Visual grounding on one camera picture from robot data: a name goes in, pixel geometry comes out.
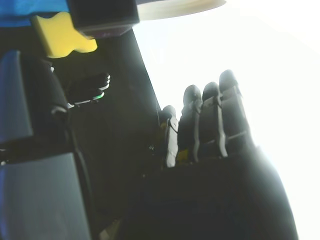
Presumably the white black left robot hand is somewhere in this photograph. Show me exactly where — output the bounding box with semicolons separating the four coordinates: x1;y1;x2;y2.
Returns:
0;49;300;240

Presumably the purple box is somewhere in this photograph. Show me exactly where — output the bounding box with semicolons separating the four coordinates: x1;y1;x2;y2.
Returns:
68;0;140;39

